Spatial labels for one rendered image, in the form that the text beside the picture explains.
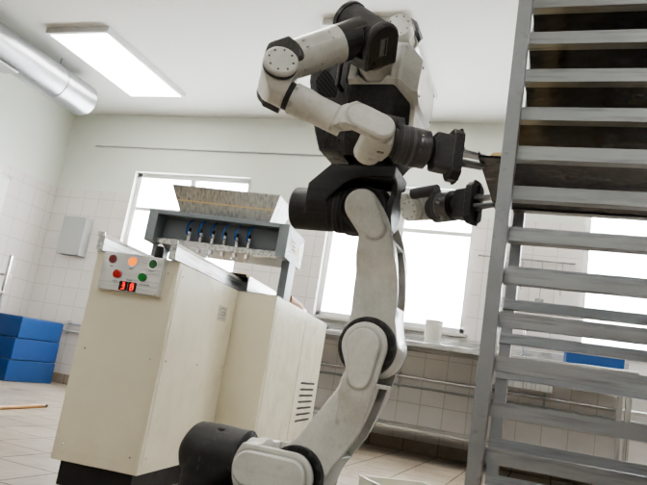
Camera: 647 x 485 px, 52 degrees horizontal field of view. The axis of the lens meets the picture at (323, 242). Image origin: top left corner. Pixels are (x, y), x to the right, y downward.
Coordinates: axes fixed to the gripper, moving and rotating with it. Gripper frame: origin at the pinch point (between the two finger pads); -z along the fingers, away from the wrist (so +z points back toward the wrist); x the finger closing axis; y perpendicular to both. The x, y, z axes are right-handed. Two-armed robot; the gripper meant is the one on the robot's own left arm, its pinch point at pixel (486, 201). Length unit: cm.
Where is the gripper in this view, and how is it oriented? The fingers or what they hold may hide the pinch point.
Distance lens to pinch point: 184.7
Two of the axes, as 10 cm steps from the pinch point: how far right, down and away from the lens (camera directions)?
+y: 7.5, 2.5, 6.1
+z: -6.4, 0.6, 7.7
